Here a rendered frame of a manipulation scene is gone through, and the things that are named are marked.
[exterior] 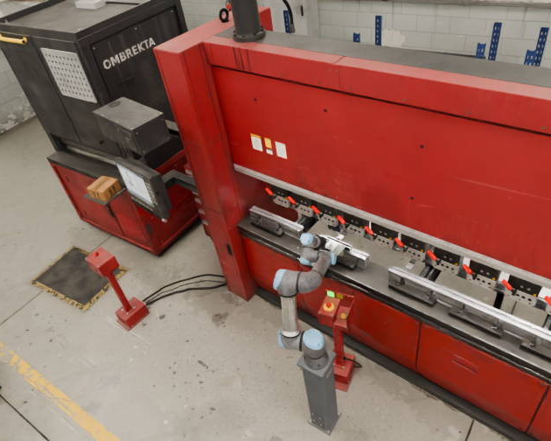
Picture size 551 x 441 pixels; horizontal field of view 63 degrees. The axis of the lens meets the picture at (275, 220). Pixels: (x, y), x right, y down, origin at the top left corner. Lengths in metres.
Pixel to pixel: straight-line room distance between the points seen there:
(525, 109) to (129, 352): 3.45
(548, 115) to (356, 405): 2.37
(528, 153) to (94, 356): 3.62
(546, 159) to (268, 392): 2.51
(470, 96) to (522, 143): 0.29
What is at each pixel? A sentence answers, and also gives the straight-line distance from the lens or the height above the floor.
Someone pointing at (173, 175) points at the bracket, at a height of 1.21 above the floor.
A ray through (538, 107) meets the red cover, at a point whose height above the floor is 2.26.
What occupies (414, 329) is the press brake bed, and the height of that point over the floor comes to 0.67.
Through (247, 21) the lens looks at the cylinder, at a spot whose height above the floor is 2.41.
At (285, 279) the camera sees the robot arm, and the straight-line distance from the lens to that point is 2.40.
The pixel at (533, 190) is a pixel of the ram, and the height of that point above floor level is 1.88.
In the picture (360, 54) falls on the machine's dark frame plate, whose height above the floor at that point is 2.30.
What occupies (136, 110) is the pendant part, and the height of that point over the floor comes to 1.95.
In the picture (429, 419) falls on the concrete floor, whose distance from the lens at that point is 3.55.
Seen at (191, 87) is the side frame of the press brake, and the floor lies 2.08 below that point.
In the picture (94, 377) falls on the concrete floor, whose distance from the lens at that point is 4.22.
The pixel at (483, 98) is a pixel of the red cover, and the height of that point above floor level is 2.26.
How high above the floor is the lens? 3.18
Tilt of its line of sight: 40 degrees down
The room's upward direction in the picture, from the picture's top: 10 degrees counter-clockwise
